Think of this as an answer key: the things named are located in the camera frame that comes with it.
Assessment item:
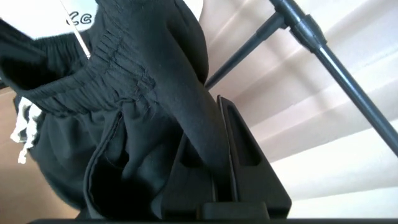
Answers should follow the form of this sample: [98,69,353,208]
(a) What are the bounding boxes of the beige curtain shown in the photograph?
[198,0,398,218]

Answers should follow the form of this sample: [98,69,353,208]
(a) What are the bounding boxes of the pink clothes hanger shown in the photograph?
[58,0,91,60]

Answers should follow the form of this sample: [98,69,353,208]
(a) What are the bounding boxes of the white printed t-shirt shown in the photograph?
[0,0,205,40]

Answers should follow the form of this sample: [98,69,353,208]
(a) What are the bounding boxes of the black clothes rack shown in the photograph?
[204,0,398,158]

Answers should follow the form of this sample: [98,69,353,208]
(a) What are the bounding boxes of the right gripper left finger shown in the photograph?
[160,133,218,218]

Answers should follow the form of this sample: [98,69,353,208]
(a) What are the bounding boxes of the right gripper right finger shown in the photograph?
[216,95,292,218]

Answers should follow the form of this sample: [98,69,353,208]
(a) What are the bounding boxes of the black garment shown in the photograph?
[0,0,231,220]

